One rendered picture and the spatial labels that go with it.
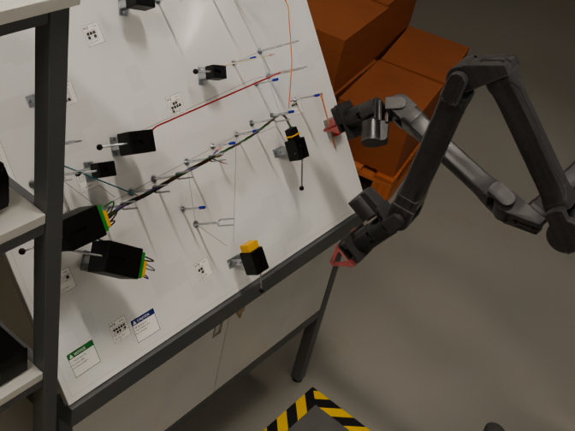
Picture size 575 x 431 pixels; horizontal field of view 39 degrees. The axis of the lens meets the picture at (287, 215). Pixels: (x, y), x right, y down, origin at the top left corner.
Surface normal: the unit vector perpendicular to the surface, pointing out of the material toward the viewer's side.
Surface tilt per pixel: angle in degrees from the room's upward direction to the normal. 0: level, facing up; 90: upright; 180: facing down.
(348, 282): 0
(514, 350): 0
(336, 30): 0
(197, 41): 54
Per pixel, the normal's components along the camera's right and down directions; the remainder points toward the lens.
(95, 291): 0.73, -0.05
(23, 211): 0.19, -0.77
